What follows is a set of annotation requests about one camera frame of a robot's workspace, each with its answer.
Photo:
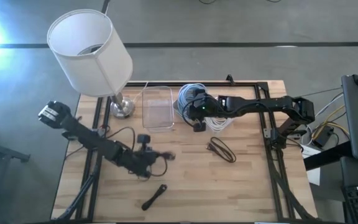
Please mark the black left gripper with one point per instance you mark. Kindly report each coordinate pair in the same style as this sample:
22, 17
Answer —
143, 158

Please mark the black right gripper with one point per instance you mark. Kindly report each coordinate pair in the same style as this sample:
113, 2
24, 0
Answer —
205, 107

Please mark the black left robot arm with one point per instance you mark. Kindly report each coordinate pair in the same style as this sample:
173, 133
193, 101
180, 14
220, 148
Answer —
89, 138

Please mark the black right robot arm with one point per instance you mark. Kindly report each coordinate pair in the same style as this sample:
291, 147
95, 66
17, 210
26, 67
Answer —
259, 104

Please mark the small black clamp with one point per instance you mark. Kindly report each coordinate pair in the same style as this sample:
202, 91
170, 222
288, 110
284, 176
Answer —
229, 78

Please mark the clear rectangular plastic bin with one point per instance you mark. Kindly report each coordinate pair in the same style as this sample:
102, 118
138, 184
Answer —
158, 109

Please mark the white shade silver table lamp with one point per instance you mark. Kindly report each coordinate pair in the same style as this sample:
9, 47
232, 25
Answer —
89, 62

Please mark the black power adapter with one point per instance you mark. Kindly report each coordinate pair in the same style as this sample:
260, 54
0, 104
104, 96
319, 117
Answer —
323, 137

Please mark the white paper sheet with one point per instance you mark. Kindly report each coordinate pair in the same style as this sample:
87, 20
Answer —
312, 175

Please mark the black floor stand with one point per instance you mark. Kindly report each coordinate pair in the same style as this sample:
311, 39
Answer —
2, 152

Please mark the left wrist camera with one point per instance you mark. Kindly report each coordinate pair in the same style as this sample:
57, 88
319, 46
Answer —
143, 138

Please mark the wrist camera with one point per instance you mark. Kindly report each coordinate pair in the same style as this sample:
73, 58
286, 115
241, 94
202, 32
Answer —
199, 127
143, 138

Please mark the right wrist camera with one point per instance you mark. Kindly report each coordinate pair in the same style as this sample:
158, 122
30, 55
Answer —
199, 127

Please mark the black aluminium table frame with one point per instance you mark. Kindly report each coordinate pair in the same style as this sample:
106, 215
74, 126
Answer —
244, 84

